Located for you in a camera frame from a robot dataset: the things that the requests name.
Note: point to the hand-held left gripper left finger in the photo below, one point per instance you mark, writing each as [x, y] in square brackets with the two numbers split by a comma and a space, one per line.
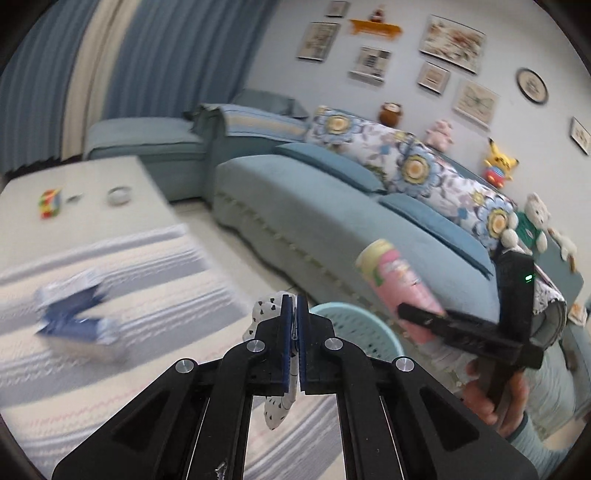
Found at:
[287, 341]

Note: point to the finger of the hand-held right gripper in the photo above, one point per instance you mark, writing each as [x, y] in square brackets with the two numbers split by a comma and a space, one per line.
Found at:
[461, 332]

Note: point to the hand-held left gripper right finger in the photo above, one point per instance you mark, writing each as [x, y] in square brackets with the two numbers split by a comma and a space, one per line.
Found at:
[304, 341]

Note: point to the light blue plastic basket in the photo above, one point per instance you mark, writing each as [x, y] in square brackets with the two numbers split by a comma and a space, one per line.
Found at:
[364, 332]

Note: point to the white spotted cloth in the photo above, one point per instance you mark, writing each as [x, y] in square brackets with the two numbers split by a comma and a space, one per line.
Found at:
[277, 410]

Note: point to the pink plastic bottle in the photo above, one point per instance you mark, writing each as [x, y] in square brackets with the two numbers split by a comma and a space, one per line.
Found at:
[397, 272]

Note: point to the person's right forearm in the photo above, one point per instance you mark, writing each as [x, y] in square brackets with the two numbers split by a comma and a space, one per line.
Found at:
[535, 452]

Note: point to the person's right hand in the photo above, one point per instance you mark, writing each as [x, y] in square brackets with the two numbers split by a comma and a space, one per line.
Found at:
[475, 392]

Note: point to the white teddy bear plush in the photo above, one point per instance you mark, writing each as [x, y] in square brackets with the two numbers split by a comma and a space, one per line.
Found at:
[531, 226]

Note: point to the floral pillow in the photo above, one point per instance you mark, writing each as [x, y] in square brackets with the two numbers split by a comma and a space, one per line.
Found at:
[425, 168]
[346, 127]
[491, 217]

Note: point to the blue sofa cushion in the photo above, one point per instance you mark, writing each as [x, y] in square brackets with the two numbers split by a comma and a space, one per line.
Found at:
[328, 166]
[434, 230]

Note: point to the blue sofa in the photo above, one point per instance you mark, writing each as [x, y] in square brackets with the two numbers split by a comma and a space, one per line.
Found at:
[300, 207]

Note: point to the yellow plush toy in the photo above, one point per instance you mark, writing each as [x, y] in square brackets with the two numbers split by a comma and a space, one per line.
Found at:
[498, 161]

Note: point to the pink pig plush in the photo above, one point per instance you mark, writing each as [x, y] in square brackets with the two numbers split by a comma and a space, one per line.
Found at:
[438, 134]

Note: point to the white blue flat carton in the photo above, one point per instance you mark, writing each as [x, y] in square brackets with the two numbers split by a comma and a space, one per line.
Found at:
[92, 341]

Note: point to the brown monkey plush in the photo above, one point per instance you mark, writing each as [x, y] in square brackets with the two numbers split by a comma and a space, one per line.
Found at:
[391, 114]

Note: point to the blue armrest cover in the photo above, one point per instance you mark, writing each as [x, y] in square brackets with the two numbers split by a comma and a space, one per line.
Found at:
[258, 122]

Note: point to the white round ashtray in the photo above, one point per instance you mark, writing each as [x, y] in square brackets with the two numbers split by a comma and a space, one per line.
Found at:
[118, 196]

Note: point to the blue white milk carton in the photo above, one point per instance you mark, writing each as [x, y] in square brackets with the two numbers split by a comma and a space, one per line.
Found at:
[69, 295]

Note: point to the small metal object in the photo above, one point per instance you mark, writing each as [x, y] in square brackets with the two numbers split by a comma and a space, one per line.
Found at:
[74, 199]

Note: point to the unframed collage print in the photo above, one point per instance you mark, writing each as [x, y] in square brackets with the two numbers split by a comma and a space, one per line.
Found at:
[370, 64]

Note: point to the colourful puzzle cube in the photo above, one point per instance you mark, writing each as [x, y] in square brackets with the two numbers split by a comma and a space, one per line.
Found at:
[50, 204]

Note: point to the blue curtain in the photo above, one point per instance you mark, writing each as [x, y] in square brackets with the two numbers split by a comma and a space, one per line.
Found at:
[184, 55]
[41, 87]

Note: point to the red gourd figurine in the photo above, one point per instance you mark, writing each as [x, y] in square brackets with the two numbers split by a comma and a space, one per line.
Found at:
[378, 14]

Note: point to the white sheer curtain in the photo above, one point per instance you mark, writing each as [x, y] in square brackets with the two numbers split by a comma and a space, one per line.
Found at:
[92, 78]

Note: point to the white picture frame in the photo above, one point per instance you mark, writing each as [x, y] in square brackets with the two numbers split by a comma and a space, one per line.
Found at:
[581, 135]

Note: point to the butterfly picture frame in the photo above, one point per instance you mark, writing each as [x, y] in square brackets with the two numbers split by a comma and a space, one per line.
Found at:
[475, 102]

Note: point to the round wall clock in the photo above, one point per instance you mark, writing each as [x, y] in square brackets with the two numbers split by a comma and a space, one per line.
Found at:
[532, 85]

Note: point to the small dark picture frame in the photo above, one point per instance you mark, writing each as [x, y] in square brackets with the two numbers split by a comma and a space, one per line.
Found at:
[434, 77]

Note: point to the large floral picture frame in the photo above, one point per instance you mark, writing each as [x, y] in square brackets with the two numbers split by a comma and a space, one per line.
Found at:
[452, 44]

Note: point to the tall black picture frame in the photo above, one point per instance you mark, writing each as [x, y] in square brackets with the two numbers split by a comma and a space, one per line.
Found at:
[318, 41]

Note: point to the orange wall shelf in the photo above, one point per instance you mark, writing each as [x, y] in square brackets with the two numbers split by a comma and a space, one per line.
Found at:
[374, 27]

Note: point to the small black picture frame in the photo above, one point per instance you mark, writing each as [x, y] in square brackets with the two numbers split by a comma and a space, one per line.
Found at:
[337, 8]

